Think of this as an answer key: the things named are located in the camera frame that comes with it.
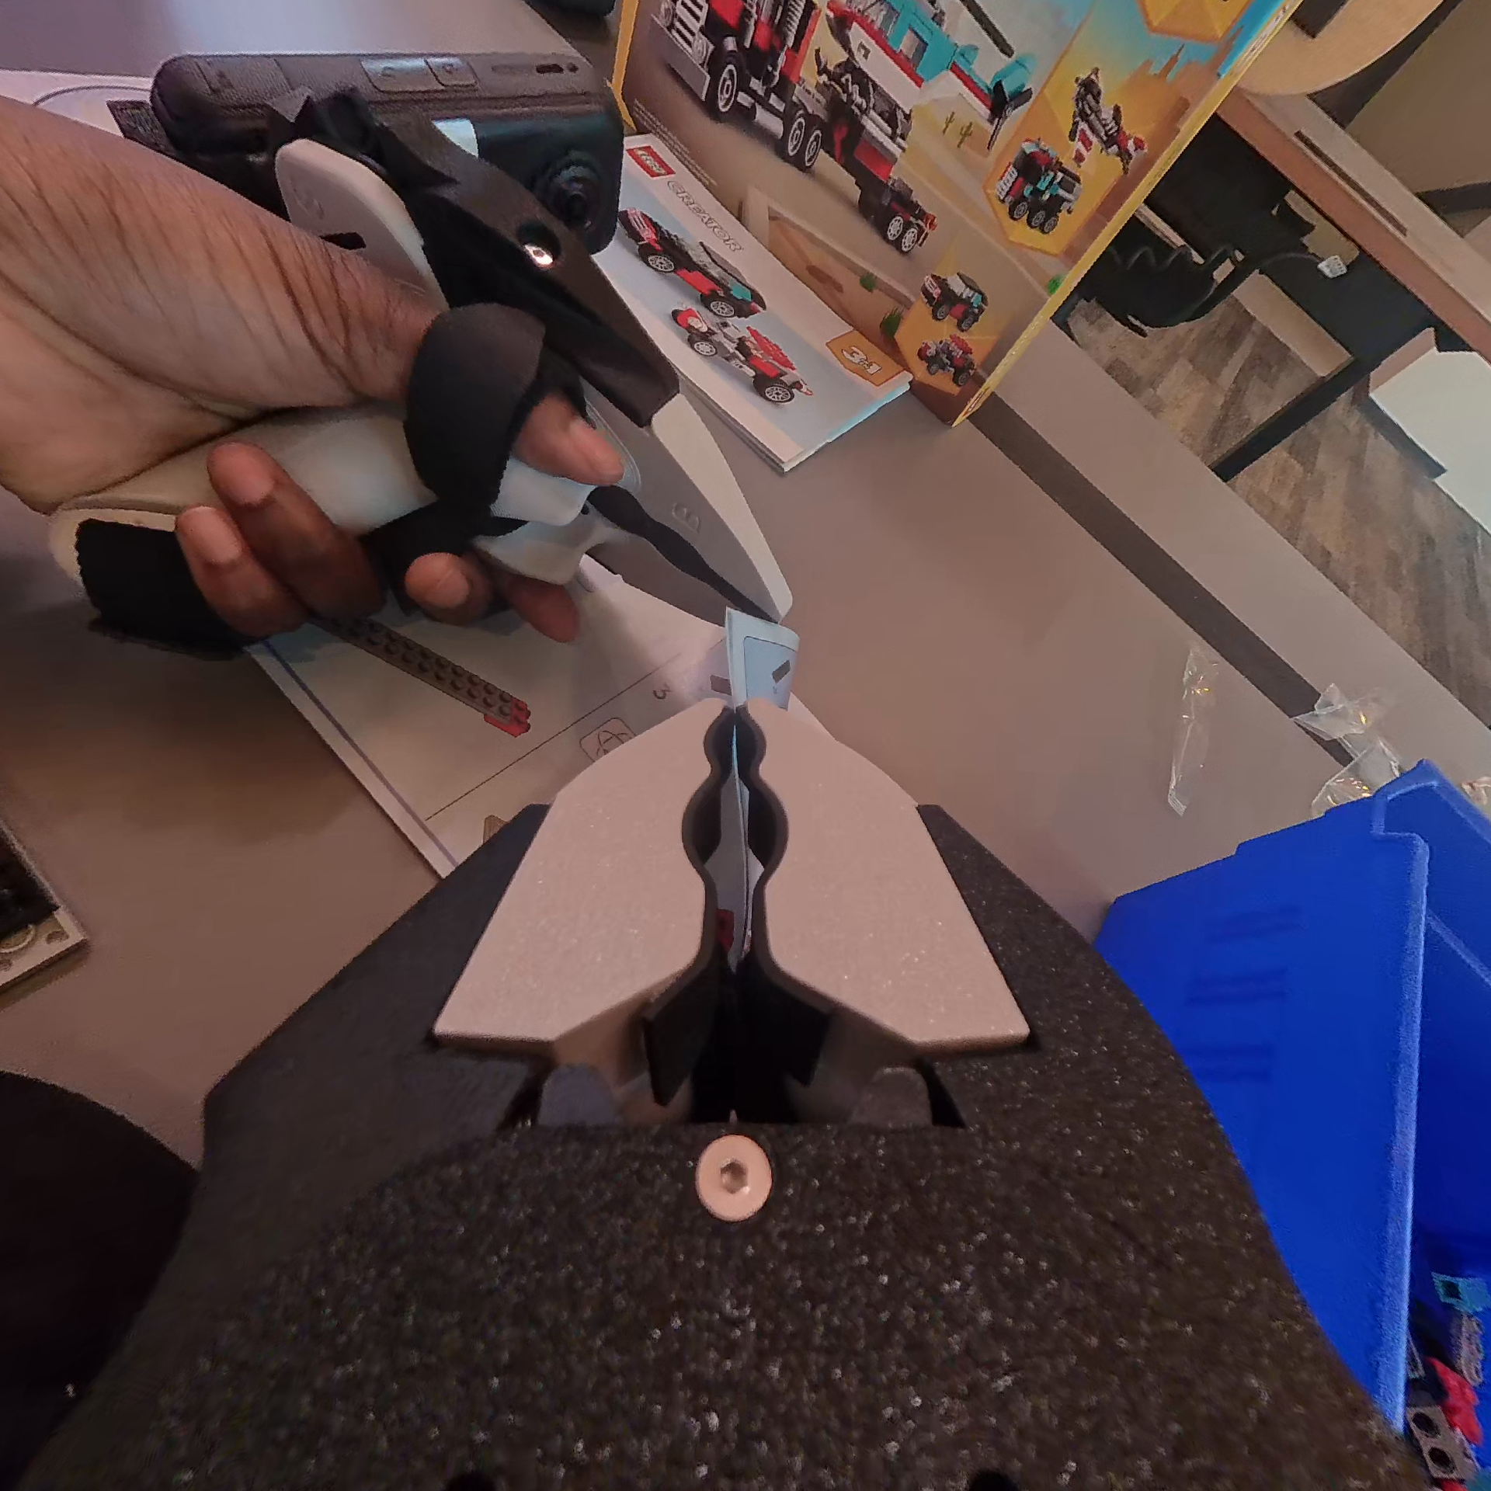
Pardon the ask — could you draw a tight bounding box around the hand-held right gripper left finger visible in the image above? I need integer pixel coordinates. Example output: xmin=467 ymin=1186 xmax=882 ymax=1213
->
xmin=434 ymin=701 xmax=741 ymax=1109

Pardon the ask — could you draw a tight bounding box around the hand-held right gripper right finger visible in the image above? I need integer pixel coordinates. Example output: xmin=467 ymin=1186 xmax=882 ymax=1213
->
xmin=741 ymin=701 xmax=1031 ymax=1109

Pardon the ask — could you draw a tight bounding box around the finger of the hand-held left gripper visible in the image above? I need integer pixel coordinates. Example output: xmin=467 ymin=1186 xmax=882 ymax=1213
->
xmin=488 ymin=509 xmax=654 ymax=589
xmin=584 ymin=391 xmax=796 ymax=623

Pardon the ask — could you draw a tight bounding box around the blue plastic bin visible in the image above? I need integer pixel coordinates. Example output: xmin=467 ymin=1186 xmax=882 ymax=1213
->
xmin=1096 ymin=758 xmax=1491 ymax=1436

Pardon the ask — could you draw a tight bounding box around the yellow toy set box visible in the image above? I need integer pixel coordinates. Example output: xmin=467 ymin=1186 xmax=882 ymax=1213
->
xmin=612 ymin=0 xmax=1305 ymax=425

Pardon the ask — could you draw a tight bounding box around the pile of building bricks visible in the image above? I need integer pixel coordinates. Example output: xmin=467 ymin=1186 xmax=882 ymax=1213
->
xmin=1402 ymin=1270 xmax=1491 ymax=1480

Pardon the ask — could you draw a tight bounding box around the person's left hand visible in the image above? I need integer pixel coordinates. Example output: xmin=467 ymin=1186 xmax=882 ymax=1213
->
xmin=0 ymin=94 xmax=631 ymax=647

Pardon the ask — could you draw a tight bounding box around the car cover instruction booklet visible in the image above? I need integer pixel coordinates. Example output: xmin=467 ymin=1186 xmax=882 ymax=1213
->
xmin=612 ymin=135 xmax=915 ymax=475

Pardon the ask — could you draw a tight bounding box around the clear plastic bag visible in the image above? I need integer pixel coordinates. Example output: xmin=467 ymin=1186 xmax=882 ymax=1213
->
xmin=1165 ymin=641 xmax=1225 ymax=816
xmin=1294 ymin=688 xmax=1409 ymax=816

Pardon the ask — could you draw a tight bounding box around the wooden office desk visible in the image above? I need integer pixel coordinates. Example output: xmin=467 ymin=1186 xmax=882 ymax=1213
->
xmin=1056 ymin=72 xmax=1491 ymax=484

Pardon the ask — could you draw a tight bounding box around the black coiled cable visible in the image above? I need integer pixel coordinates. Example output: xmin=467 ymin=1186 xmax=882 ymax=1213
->
xmin=1096 ymin=226 xmax=1225 ymax=340

